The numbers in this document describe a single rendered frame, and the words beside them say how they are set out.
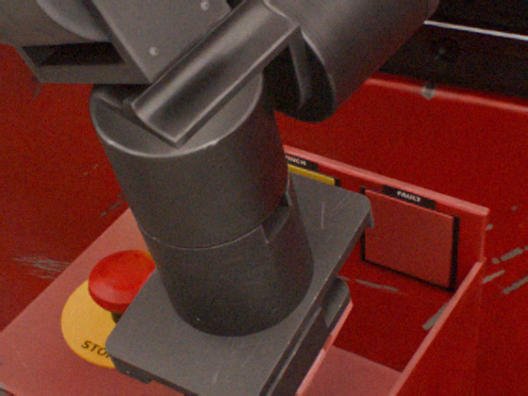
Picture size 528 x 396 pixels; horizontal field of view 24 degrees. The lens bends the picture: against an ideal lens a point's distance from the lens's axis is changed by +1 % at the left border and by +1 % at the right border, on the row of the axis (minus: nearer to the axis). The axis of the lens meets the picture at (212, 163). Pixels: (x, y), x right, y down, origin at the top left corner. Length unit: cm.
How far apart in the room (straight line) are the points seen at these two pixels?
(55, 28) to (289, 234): 12
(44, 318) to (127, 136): 25
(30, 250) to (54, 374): 47
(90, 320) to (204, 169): 25
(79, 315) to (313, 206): 18
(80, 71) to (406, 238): 25
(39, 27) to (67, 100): 56
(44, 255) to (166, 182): 68
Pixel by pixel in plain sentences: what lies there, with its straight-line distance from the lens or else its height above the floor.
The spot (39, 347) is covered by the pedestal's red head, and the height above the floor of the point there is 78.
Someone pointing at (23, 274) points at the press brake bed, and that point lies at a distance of 108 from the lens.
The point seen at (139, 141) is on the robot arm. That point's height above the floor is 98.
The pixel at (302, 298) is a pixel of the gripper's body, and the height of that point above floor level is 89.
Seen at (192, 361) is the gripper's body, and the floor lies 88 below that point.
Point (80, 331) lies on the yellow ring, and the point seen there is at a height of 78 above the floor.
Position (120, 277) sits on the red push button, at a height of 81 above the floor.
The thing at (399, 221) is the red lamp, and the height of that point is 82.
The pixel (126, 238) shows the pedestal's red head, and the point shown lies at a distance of 65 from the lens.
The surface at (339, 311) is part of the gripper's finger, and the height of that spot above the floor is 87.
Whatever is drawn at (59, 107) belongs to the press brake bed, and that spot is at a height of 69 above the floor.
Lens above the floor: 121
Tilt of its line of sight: 38 degrees down
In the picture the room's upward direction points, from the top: 5 degrees counter-clockwise
